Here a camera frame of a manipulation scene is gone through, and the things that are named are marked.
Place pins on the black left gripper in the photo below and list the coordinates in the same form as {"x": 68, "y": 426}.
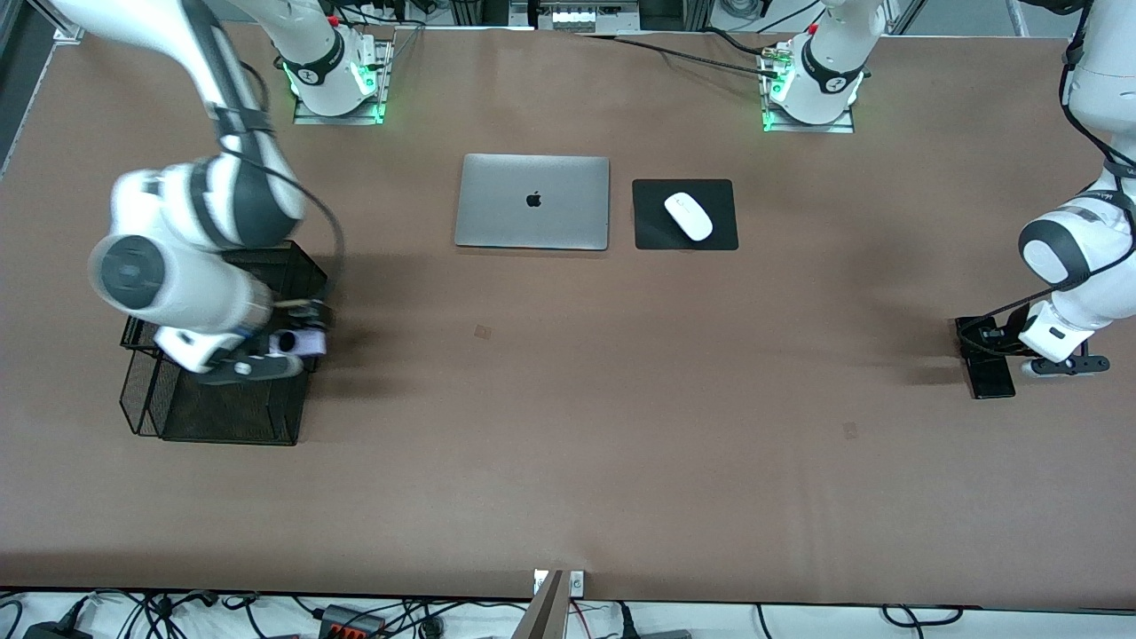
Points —
{"x": 996, "y": 336}

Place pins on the lilac flip phone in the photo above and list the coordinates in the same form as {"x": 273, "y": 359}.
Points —
{"x": 309, "y": 343}

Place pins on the black slab smartphone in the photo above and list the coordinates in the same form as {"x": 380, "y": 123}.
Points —
{"x": 990, "y": 382}

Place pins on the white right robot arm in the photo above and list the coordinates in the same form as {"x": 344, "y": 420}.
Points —
{"x": 177, "y": 284}

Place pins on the black mesh two-tier tray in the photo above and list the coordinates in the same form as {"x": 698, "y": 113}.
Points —
{"x": 231, "y": 417}

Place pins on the silver closed laptop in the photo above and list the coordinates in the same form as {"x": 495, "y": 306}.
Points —
{"x": 497, "y": 213}

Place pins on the black hub with orange ports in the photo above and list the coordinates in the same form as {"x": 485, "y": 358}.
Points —
{"x": 351, "y": 621}

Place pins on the white power strip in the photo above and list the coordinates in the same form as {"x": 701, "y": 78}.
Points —
{"x": 377, "y": 11}

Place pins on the white computer mouse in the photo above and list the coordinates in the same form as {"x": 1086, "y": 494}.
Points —
{"x": 690, "y": 217}

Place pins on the black mouse pad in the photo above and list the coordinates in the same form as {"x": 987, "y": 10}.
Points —
{"x": 652, "y": 231}

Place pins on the aluminium profile bar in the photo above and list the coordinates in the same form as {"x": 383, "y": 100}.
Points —
{"x": 546, "y": 612}

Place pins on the grey device with white connectors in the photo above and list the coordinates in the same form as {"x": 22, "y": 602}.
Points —
{"x": 577, "y": 18}

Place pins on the black power adapter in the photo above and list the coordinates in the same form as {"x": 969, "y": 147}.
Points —
{"x": 53, "y": 632}

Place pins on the small metal corner bracket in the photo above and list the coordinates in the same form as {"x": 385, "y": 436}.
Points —
{"x": 577, "y": 583}
{"x": 539, "y": 581}

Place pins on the aluminium table corner bracket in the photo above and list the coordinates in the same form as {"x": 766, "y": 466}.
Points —
{"x": 73, "y": 35}

